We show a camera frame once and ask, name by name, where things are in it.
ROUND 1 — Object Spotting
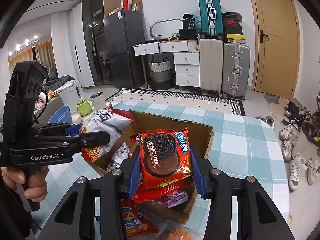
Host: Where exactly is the blue bowl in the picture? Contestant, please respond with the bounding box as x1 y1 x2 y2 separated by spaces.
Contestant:
48 105 72 120
50 115 72 125

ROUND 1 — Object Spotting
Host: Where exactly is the white electric kettle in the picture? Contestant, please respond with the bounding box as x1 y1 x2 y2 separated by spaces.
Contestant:
59 80 84 110

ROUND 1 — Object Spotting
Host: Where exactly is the black bag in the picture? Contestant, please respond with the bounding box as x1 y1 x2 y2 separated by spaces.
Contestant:
182 13 196 29

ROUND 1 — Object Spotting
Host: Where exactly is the dark jacket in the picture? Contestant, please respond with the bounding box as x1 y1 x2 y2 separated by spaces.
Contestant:
44 75 75 90

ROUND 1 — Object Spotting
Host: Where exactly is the pile of shoes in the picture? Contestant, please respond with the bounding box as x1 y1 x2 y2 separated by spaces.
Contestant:
254 100 320 192

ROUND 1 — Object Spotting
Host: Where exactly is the person's left hand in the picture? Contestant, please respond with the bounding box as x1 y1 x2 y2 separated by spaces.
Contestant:
0 166 49 207

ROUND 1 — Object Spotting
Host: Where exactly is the white orange noodle snack packet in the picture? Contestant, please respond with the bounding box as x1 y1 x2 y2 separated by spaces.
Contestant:
79 106 133 164

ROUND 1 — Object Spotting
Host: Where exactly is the white curtain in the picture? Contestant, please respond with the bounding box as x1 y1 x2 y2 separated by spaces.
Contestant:
51 12 72 77

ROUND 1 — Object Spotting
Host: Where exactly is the cream plate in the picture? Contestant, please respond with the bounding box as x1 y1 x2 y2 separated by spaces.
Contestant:
71 110 82 125

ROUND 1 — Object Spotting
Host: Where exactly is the red cookie packet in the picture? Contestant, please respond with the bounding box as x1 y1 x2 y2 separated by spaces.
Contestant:
129 127 193 205

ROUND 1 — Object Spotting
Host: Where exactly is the clear bread packet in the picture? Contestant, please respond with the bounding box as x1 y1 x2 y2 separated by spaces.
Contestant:
160 226 193 240

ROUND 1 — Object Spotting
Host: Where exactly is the white desk with drawers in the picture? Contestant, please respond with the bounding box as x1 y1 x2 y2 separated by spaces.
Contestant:
132 39 200 88

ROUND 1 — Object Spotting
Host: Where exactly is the white wardrobe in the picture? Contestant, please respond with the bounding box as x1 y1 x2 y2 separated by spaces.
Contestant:
69 2 95 88

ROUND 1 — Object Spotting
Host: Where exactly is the green mug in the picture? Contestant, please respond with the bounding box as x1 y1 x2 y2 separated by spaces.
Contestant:
76 99 93 117

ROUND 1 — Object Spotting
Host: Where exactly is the beige curtain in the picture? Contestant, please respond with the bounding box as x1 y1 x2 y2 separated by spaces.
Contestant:
9 40 55 67

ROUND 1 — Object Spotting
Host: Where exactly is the beige suitcase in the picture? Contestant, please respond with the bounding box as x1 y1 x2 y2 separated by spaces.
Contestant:
199 39 224 97

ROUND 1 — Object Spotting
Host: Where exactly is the silver suitcase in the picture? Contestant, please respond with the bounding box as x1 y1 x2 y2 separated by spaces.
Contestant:
222 42 251 100

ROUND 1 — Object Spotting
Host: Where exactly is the brown cardboard box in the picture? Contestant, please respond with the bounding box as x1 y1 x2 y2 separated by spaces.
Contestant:
81 109 215 225

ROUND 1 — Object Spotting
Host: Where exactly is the wooden door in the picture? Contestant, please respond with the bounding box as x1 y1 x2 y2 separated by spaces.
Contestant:
246 0 300 100

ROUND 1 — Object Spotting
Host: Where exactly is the plain black shoe box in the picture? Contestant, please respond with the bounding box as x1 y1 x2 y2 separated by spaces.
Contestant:
224 26 243 35

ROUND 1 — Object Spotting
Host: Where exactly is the teal suitcase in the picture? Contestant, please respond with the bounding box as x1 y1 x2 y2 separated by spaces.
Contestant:
198 0 224 37

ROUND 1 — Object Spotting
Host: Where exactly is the person's left forearm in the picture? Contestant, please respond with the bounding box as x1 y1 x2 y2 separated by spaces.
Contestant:
0 180 33 238

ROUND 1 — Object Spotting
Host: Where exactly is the woven basket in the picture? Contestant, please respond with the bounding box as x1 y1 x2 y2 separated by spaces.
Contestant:
149 57 174 90

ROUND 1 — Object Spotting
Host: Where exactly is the white cup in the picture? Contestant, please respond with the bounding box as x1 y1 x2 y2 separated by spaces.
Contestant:
90 92 107 108

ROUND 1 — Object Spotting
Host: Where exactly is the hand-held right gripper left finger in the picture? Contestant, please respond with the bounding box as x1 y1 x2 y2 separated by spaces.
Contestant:
36 152 142 240

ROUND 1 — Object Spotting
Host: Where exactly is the dark glass cabinet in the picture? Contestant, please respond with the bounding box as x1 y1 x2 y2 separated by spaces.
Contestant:
82 0 122 87

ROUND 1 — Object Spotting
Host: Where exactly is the black white patterned rug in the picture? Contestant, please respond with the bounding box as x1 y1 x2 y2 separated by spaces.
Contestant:
107 88 247 117

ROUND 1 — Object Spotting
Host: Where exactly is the grey doormat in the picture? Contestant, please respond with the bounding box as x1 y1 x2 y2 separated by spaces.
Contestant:
264 94 290 120

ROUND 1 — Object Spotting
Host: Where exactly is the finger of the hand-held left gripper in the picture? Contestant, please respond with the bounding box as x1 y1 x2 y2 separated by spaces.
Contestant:
40 131 111 156
31 122 82 137

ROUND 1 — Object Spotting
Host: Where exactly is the red black shoe box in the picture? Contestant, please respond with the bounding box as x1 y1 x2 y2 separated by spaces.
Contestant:
222 20 242 28

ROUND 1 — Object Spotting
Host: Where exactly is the red chips bag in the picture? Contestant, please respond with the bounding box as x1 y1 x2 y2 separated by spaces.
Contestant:
121 200 159 239

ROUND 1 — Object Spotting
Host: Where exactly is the yellow black shoe box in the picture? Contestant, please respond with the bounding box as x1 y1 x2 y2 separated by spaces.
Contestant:
224 33 247 44

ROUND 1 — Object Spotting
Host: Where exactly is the blue plastic bag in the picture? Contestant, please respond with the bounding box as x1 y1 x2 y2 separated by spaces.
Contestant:
191 12 202 28

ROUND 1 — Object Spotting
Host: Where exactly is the oval mirror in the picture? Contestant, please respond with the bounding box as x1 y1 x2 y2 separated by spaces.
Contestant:
149 19 183 39

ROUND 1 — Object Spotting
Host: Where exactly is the dark grey refrigerator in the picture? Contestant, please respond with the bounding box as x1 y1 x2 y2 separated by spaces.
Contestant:
103 9 148 89

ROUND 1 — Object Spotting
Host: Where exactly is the black cable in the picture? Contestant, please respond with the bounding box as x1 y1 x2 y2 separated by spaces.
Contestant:
32 92 48 126

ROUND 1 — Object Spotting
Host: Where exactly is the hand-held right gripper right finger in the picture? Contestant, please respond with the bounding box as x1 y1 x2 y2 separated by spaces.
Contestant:
190 147 297 240

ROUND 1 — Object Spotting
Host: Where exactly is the grey ottoman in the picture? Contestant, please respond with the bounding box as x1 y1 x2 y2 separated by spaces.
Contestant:
35 95 64 120

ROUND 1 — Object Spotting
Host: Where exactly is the black storage box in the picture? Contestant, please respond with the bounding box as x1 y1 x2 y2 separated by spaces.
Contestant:
179 27 198 40

